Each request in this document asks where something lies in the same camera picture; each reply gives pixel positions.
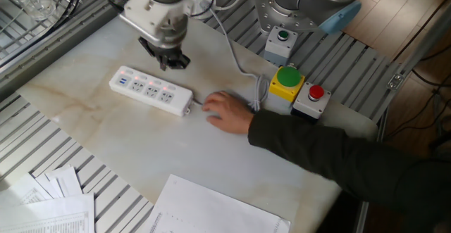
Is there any grey box small green button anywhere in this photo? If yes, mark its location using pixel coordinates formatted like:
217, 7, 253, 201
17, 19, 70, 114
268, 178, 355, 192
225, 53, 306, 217
263, 25, 299, 68

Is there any black cable bundle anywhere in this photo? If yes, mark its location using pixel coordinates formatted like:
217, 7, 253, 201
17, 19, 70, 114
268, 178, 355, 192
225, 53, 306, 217
0, 0, 82, 68

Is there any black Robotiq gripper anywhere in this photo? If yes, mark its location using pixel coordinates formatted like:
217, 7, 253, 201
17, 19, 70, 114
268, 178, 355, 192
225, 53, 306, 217
137, 35, 191, 71

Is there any white marble slab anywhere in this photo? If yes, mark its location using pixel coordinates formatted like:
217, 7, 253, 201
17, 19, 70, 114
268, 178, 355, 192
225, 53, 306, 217
16, 14, 380, 233

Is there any printed table paper sheet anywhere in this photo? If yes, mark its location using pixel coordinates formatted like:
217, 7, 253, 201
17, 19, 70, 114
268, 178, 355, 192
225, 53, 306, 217
0, 192, 95, 233

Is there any grey aluminium rail beam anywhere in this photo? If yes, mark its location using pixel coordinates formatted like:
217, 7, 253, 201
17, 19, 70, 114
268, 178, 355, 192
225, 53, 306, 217
0, 0, 140, 100

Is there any grey box red button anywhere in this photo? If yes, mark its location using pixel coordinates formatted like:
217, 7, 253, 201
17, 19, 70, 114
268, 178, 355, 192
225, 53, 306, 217
290, 81, 333, 123

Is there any right forearm dark sleeve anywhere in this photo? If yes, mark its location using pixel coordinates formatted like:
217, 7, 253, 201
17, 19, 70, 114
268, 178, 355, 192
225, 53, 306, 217
247, 109, 451, 233

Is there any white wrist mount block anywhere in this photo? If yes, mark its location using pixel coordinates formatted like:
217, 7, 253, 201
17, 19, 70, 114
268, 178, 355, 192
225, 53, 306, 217
119, 0, 194, 47

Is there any large handwritten paper sheet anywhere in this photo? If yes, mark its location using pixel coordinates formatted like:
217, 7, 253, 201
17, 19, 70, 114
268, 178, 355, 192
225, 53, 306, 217
142, 173, 292, 233

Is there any white paper sheet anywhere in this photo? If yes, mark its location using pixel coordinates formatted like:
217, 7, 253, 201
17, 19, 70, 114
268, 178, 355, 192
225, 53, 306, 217
44, 165, 84, 198
0, 172, 54, 206

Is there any person's right hand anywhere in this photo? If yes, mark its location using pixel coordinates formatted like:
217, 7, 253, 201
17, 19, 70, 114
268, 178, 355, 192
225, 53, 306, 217
202, 91, 255, 135

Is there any yellow box green mushroom button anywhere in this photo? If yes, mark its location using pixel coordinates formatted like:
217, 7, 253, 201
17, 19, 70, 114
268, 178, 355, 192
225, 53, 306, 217
268, 65, 306, 103

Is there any white four-switch power strip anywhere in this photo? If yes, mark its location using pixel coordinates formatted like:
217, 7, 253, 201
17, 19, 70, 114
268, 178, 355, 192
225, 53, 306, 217
108, 65, 194, 118

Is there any grey power strip cable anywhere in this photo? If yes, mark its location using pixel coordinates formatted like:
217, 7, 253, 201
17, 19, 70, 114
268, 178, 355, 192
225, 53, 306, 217
192, 0, 271, 113

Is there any round white socket hub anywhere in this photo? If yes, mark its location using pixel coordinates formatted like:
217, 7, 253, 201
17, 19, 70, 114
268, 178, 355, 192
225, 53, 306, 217
190, 0, 216, 20

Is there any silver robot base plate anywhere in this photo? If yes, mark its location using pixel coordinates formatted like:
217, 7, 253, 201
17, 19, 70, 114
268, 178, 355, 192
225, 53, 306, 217
252, 0, 330, 35

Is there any aluminium frame strut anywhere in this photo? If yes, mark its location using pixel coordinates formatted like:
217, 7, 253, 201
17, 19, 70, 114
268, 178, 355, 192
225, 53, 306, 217
385, 6, 451, 92

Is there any black floor cable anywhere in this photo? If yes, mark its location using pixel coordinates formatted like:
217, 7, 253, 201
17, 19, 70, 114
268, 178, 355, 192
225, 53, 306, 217
383, 42, 451, 142

